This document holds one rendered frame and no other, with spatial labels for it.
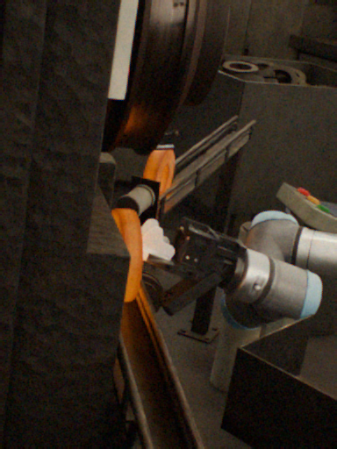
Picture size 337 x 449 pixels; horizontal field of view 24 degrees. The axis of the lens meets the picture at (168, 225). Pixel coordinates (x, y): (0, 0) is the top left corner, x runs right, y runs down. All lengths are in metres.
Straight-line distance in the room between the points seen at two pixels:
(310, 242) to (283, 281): 0.18
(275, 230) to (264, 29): 4.10
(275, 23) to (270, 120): 1.92
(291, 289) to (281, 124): 2.37
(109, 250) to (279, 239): 0.61
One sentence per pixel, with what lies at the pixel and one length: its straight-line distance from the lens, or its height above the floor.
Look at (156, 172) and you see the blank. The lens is 1.86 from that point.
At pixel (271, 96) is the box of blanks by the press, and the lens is 3.63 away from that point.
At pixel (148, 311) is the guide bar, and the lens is 1.24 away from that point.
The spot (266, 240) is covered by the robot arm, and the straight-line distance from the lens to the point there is 1.53.
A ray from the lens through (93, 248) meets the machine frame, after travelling 0.98.
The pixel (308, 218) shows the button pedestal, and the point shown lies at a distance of 2.24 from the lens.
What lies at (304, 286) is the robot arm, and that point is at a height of 0.72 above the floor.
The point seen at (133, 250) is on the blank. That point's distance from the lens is 1.23.
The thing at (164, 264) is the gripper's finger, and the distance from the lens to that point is 1.28.
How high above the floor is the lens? 1.23
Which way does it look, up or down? 19 degrees down
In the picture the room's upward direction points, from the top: 9 degrees clockwise
